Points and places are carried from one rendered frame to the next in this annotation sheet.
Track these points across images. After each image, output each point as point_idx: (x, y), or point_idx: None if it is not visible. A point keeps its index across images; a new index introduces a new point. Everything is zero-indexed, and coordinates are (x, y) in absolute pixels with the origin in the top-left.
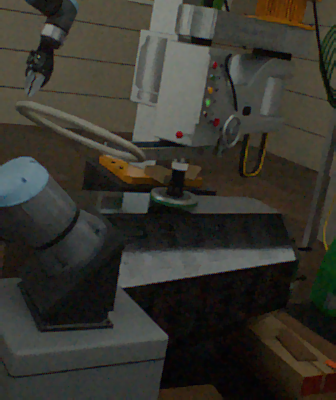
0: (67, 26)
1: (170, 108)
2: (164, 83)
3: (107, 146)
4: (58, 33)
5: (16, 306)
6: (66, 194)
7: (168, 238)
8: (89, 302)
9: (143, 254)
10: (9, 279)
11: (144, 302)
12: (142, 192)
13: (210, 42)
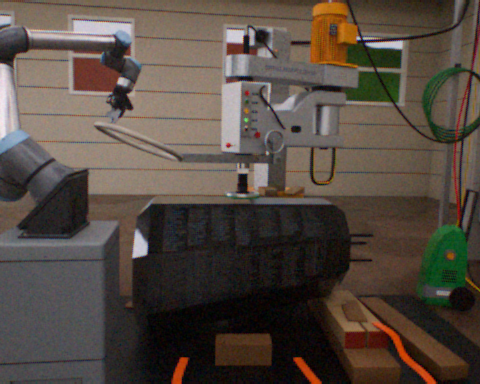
0: (131, 77)
1: (227, 129)
2: (223, 113)
3: None
4: (125, 81)
5: None
6: (44, 151)
7: (228, 220)
8: (50, 219)
9: (205, 230)
10: None
11: (203, 263)
12: None
13: (249, 80)
